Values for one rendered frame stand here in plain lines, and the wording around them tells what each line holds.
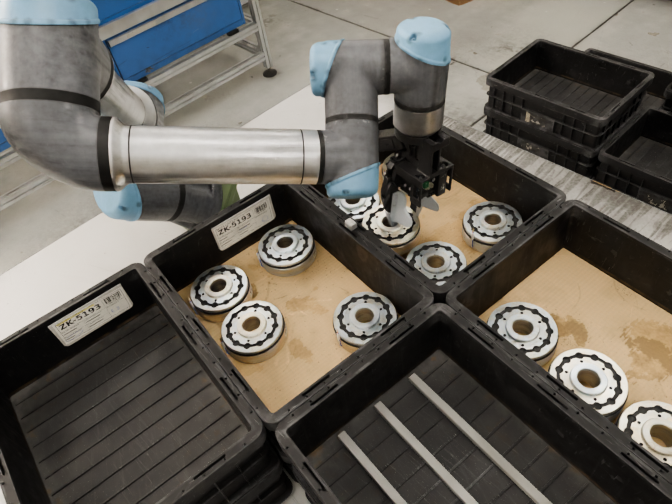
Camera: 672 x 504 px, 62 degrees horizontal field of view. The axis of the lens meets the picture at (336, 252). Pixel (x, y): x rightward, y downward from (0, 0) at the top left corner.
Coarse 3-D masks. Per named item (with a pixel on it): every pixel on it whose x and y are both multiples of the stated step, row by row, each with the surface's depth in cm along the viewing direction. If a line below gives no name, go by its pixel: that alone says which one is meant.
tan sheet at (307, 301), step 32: (256, 256) 104; (320, 256) 102; (256, 288) 99; (288, 288) 98; (320, 288) 97; (352, 288) 96; (288, 320) 93; (320, 320) 93; (224, 352) 91; (288, 352) 89; (320, 352) 88; (256, 384) 86; (288, 384) 85
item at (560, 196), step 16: (448, 128) 106; (464, 144) 103; (496, 160) 99; (528, 176) 95; (560, 192) 91; (336, 208) 96; (544, 208) 89; (528, 224) 88; (368, 240) 90; (512, 240) 86; (400, 256) 87; (480, 256) 85; (416, 272) 84; (464, 272) 83; (432, 288) 82; (448, 288) 81
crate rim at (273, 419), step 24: (264, 192) 101; (216, 216) 98; (336, 216) 94; (360, 240) 90; (144, 264) 92; (384, 264) 86; (168, 288) 90; (192, 312) 84; (408, 312) 79; (384, 336) 77; (216, 360) 78; (240, 384) 75; (312, 384) 74; (264, 408) 72; (288, 408) 72
